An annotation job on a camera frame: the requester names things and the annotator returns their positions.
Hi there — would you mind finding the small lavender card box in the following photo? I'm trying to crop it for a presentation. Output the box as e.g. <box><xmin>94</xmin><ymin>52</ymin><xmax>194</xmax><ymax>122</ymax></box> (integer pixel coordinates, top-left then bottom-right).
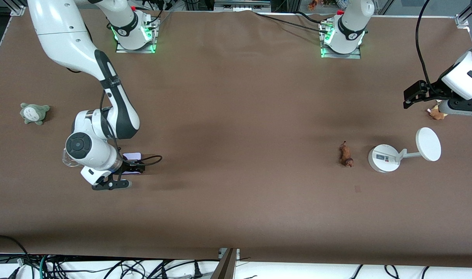
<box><xmin>122</xmin><ymin>153</ymin><xmax>142</xmax><ymax>176</ymax></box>

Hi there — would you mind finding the brown lion statue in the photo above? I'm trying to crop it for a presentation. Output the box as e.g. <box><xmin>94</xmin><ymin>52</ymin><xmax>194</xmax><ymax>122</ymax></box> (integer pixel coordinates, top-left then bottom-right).
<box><xmin>339</xmin><ymin>141</ymin><xmax>354</xmax><ymax>168</ymax></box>

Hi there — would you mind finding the small orange toy figure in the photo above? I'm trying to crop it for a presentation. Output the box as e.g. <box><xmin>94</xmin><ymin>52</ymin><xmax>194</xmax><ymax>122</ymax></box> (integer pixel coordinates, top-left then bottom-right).
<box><xmin>427</xmin><ymin>101</ymin><xmax>445</xmax><ymax>120</ymax></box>

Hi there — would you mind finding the white round desk lamp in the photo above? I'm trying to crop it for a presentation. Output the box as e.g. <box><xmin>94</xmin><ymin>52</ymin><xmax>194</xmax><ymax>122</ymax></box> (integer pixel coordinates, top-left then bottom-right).
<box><xmin>368</xmin><ymin>127</ymin><xmax>442</xmax><ymax>173</ymax></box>

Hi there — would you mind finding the clear plastic cup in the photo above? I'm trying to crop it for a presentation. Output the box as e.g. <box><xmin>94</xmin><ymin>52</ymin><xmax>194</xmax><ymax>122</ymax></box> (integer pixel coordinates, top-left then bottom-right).
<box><xmin>62</xmin><ymin>149</ymin><xmax>82</xmax><ymax>168</ymax></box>

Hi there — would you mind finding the grey totoro plush toy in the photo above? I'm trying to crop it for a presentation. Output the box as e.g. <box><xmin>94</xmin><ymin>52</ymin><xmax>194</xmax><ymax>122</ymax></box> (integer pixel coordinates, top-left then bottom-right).
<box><xmin>20</xmin><ymin>103</ymin><xmax>50</xmax><ymax>126</ymax></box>

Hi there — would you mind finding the brown table cover sheet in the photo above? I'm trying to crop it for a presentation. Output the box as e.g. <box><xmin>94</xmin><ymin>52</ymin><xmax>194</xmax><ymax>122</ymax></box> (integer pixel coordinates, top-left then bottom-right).
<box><xmin>0</xmin><ymin>7</ymin><xmax>472</xmax><ymax>269</ymax></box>

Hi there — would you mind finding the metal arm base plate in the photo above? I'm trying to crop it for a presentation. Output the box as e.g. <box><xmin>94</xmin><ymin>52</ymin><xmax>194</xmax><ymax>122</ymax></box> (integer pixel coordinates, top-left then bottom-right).
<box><xmin>115</xmin><ymin>16</ymin><xmax>157</xmax><ymax>54</ymax></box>
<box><xmin>320</xmin><ymin>20</ymin><xmax>361</xmax><ymax>60</ymax></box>

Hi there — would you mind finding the green cable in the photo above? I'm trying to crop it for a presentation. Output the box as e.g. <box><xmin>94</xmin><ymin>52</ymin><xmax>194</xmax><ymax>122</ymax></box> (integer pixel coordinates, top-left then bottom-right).
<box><xmin>39</xmin><ymin>255</ymin><xmax>51</xmax><ymax>279</ymax></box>

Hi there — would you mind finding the black looped floor cable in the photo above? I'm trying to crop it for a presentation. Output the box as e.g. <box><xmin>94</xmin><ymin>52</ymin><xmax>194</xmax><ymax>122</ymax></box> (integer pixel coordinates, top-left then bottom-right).
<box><xmin>0</xmin><ymin>234</ymin><xmax>31</xmax><ymax>279</ymax></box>

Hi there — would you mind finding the brown frame post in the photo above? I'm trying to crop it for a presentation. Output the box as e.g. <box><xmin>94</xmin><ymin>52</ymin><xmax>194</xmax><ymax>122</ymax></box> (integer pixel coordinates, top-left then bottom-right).
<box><xmin>210</xmin><ymin>248</ymin><xmax>240</xmax><ymax>279</ymax></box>

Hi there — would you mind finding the black cable across table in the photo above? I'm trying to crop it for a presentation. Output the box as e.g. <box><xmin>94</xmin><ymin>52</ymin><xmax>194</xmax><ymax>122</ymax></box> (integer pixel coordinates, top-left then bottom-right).
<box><xmin>253</xmin><ymin>11</ymin><xmax>334</xmax><ymax>34</ymax></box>

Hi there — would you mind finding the aluminium frame rail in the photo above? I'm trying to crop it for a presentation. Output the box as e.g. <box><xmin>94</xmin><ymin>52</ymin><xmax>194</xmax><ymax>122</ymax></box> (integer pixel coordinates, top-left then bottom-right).
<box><xmin>214</xmin><ymin>0</ymin><xmax>272</xmax><ymax>12</ymax></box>

